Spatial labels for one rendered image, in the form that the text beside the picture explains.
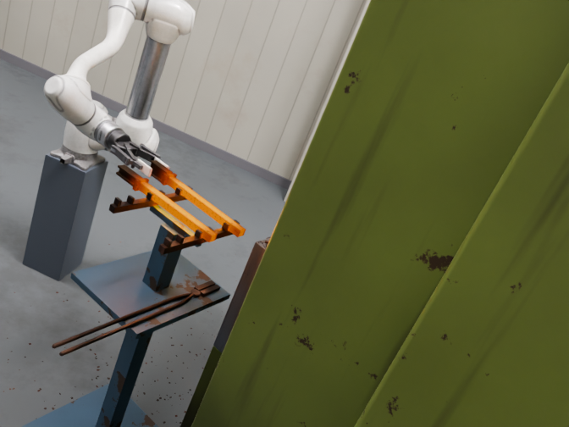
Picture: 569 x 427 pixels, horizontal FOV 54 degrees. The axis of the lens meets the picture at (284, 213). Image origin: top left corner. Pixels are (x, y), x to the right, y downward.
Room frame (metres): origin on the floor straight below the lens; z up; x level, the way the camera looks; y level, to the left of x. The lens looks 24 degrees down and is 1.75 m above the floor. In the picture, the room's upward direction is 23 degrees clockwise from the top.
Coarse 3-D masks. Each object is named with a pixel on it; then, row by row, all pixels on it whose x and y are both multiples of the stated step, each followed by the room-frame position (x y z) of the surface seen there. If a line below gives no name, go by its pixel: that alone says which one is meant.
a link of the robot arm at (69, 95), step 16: (112, 16) 2.10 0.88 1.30; (128, 16) 2.12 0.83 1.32; (112, 32) 2.05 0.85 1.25; (128, 32) 2.12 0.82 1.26; (96, 48) 1.92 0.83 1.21; (112, 48) 1.99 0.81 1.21; (80, 64) 1.80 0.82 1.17; (96, 64) 1.89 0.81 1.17; (48, 80) 1.67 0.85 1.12; (64, 80) 1.67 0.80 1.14; (80, 80) 1.74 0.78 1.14; (48, 96) 1.65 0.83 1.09; (64, 96) 1.66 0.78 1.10; (80, 96) 1.71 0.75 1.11; (64, 112) 1.68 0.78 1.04; (80, 112) 1.71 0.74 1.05
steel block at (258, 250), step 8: (264, 240) 1.65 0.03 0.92; (256, 248) 1.61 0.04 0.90; (264, 248) 1.60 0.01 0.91; (256, 256) 1.60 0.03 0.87; (248, 264) 1.61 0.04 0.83; (256, 264) 1.60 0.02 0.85; (248, 272) 1.60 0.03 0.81; (240, 280) 1.61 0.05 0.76; (248, 280) 1.60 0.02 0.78; (240, 288) 1.61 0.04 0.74; (248, 288) 1.59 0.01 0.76; (240, 296) 1.60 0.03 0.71; (232, 304) 1.61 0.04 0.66; (240, 304) 1.59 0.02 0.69; (232, 312) 1.60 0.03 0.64; (224, 320) 1.61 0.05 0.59; (232, 320) 1.60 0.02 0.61; (224, 328) 1.60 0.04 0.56; (232, 328) 1.59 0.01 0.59; (224, 336) 1.60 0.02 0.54; (216, 344) 1.61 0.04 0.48; (224, 344) 1.59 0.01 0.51
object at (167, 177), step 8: (152, 160) 1.69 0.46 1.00; (152, 168) 1.68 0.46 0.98; (160, 168) 1.66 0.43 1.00; (152, 176) 1.67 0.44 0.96; (160, 176) 1.66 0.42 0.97; (168, 176) 1.64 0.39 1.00; (168, 184) 1.63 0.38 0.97; (176, 184) 1.62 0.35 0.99; (184, 184) 1.64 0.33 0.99; (184, 192) 1.60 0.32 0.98; (192, 192) 1.60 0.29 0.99; (192, 200) 1.58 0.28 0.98; (200, 200) 1.57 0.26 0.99; (200, 208) 1.56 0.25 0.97; (208, 208) 1.55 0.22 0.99; (216, 208) 1.56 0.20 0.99; (216, 216) 1.53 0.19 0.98; (224, 216) 1.54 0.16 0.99; (232, 224) 1.51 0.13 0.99; (232, 232) 1.50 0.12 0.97; (240, 232) 1.50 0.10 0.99
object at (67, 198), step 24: (48, 168) 2.20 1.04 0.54; (72, 168) 2.20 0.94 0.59; (96, 168) 2.28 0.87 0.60; (48, 192) 2.20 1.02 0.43; (72, 192) 2.20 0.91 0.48; (96, 192) 2.35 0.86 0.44; (48, 216) 2.20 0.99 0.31; (72, 216) 2.19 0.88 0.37; (48, 240) 2.20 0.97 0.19; (72, 240) 2.23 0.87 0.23; (24, 264) 2.21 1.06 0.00; (48, 264) 2.20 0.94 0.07; (72, 264) 2.29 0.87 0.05
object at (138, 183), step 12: (120, 168) 1.56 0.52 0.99; (132, 180) 1.55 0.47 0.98; (144, 180) 1.54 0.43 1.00; (144, 192) 1.51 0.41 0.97; (156, 192) 1.50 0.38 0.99; (168, 204) 1.47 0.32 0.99; (180, 216) 1.44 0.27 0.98; (192, 216) 1.46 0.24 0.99; (192, 228) 1.42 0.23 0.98; (204, 228) 1.42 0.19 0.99
